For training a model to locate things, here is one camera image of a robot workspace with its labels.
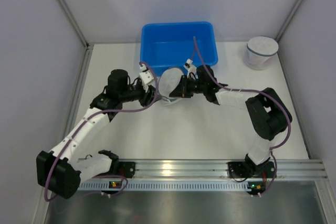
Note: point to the slotted cable duct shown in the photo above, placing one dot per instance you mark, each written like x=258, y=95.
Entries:
x=143, y=185

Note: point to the white mesh laundry bag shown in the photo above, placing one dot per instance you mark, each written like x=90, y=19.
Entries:
x=168, y=81
x=260, y=51

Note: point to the blue plastic bin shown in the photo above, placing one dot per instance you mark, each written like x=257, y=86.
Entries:
x=165, y=45

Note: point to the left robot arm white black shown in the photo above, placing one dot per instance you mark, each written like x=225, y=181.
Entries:
x=102, y=110

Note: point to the aluminium mounting rail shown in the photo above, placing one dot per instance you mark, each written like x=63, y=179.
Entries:
x=183, y=167

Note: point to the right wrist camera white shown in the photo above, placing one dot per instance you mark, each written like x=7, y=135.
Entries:
x=189, y=67

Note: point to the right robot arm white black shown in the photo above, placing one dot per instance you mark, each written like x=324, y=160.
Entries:
x=270, y=118

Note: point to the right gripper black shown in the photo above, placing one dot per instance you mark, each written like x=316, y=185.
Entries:
x=182, y=88

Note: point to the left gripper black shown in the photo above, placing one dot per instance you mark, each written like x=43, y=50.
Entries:
x=150, y=94

